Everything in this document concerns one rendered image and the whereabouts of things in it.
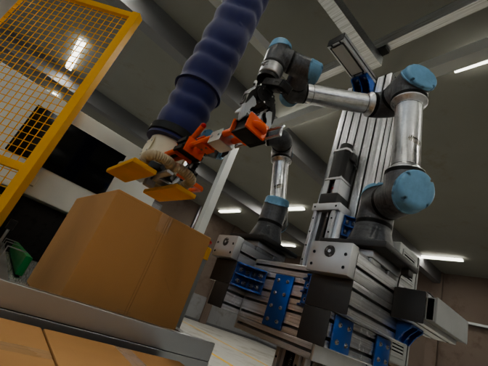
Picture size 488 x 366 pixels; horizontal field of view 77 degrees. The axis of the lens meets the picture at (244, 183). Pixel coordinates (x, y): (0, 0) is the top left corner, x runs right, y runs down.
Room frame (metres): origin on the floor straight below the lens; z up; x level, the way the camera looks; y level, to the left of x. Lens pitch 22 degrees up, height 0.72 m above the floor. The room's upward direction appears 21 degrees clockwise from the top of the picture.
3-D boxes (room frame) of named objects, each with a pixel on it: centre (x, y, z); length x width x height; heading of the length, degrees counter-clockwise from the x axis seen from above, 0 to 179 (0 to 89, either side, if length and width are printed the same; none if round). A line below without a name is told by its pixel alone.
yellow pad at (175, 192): (1.32, 0.30, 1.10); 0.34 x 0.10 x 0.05; 34
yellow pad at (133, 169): (1.21, 0.46, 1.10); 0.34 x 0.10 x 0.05; 34
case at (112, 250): (1.34, 0.38, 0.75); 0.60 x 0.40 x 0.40; 35
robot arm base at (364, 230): (0.94, -0.46, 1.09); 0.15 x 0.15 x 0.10
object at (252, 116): (0.77, 0.04, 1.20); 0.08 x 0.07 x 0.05; 34
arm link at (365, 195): (0.94, -0.46, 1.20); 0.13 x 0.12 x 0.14; 3
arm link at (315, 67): (0.81, -0.05, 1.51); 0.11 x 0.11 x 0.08; 3
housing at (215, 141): (0.88, 0.11, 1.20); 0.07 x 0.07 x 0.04; 34
